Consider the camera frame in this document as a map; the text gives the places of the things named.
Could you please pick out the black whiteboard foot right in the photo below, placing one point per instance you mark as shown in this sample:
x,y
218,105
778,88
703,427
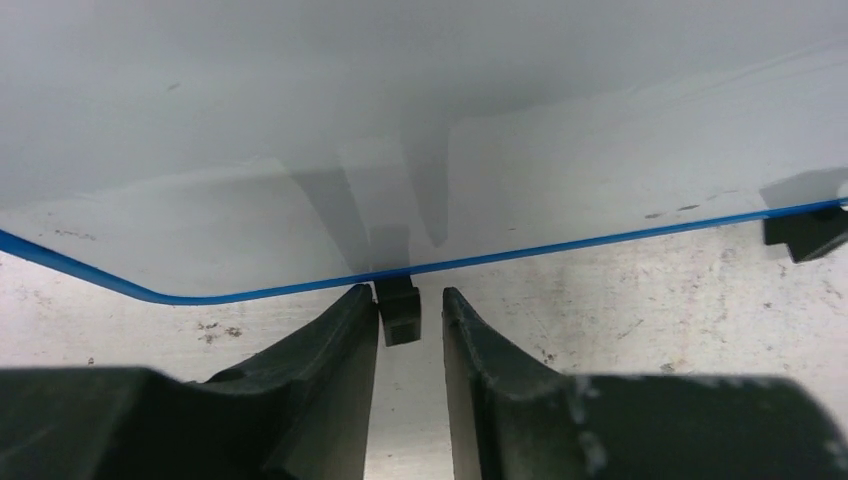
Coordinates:
x,y
808,236

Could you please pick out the black whiteboard foot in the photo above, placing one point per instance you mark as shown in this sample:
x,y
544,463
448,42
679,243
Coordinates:
x,y
808,236
399,305

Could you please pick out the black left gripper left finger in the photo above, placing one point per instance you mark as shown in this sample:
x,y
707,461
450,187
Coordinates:
x,y
297,410

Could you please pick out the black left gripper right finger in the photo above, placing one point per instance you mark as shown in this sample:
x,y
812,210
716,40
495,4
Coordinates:
x,y
513,417

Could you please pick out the black whiteboard foot left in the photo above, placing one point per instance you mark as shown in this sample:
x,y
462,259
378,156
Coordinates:
x,y
399,305

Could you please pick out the blue framed whiteboard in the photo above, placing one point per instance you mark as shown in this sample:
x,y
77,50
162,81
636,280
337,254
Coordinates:
x,y
204,152

